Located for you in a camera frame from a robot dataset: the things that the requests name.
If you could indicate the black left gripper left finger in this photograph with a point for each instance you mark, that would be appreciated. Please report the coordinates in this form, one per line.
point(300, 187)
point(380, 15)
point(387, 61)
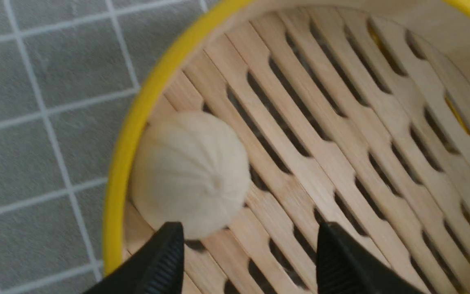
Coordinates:
point(156, 268)

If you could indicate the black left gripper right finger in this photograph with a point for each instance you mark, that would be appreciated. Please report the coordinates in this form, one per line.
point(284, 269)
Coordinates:
point(346, 267)

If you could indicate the white steamed bun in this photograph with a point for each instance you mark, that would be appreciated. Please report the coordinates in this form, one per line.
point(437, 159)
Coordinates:
point(190, 167)

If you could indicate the yellow-rimmed bamboo steamer basket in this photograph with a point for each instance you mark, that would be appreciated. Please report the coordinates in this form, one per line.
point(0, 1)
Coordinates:
point(351, 111)

